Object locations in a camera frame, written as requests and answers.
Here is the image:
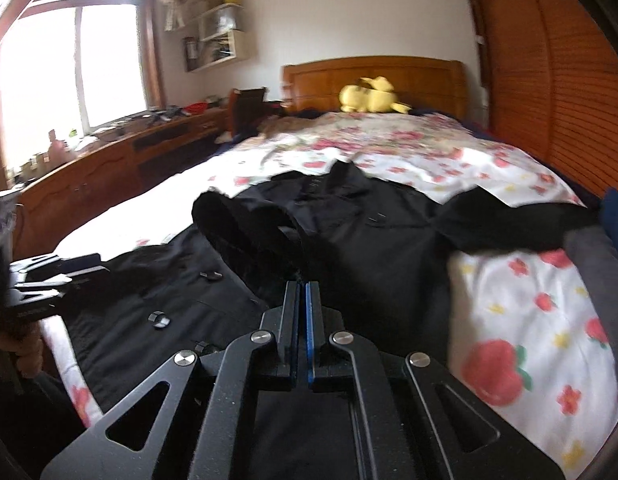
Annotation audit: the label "long wooden desk cabinet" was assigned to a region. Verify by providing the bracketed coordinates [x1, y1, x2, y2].
[0, 105, 230, 261]

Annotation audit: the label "dark wooden chair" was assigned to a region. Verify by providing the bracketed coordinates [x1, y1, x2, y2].
[228, 87, 285, 137]

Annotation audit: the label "wooden bed headboard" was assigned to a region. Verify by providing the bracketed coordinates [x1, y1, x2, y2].
[281, 56, 467, 121]

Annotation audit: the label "wooden slatted wardrobe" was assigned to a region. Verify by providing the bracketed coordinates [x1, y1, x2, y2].
[459, 0, 618, 201]

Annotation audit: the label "person's left hand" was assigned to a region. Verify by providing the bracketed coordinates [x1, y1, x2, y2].
[0, 322, 44, 379]

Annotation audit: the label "wooden framed window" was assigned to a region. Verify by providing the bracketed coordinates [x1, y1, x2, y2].
[0, 0, 166, 176]

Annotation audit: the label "white wall shelf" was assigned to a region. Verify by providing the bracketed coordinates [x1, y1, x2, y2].
[181, 0, 260, 73]

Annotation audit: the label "white floral bed sheet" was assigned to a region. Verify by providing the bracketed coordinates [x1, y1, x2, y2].
[39, 110, 618, 480]

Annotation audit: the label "beige floral blanket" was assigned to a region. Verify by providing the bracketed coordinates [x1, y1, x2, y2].
[259, 111, 470, 148]

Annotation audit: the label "yellow plush toy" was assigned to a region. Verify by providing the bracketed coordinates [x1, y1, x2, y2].
[339, 76, 411, 114]

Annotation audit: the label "black coat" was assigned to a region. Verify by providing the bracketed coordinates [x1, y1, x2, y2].
[63, 162, 597, 428]

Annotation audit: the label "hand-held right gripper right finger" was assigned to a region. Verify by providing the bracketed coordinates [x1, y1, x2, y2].
[305, 281, 566, 480]

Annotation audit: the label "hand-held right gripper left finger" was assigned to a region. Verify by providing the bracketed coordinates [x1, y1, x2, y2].
[39, 280, 308, 480]

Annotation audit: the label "folded grey cloth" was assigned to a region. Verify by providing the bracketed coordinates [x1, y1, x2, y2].
[564, 225, 618, 342]

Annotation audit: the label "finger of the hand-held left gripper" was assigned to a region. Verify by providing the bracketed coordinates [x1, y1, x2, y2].
[11, 253, 111, 280]
[13, 274, 76, 295]

